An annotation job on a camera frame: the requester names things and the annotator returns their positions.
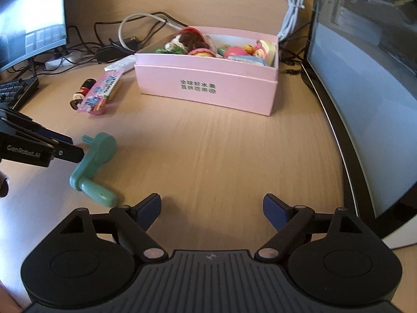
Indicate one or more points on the small red soldier figurine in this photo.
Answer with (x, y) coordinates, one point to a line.
(81, 96)

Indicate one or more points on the large black framed screen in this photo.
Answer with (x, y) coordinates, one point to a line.
(368, 104)

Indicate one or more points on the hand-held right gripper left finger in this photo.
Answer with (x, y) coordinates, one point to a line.
(148, 210)

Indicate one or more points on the black keyboard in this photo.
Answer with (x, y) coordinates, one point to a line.
(16, 93)

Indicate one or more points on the pink and cream toy figure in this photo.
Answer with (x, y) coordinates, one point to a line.
(266, 52)

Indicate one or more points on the pink cardboard box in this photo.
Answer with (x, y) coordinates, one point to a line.
(211, 84)

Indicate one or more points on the pink egg shaped toy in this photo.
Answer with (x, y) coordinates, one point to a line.
(236, 52)

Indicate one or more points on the small yellow toy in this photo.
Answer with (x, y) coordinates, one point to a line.
(249, 49)

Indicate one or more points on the black power adapter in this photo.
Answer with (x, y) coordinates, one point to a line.
(112, 53)

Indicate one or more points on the blue and white wipes packet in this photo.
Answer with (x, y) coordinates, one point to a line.
(244, 61)

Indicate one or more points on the long white box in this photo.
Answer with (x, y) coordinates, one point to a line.
(120, 63)

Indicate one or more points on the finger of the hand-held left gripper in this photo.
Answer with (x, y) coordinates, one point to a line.
(49, 133)
(70, 153)

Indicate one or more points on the teal plastic hand crank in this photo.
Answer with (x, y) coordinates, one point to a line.
(97, 156)

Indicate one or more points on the crochet doll with brown hair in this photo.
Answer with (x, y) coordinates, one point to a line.
(190, 40)

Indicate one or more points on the dark computer monitor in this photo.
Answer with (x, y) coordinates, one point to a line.
(29, 16)

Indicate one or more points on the pink printed snack packet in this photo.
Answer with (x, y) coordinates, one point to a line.
(101, 91)

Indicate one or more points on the white power strip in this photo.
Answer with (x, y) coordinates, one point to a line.
(62, 61)

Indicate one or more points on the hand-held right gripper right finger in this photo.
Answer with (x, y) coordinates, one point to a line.
(275, 213)

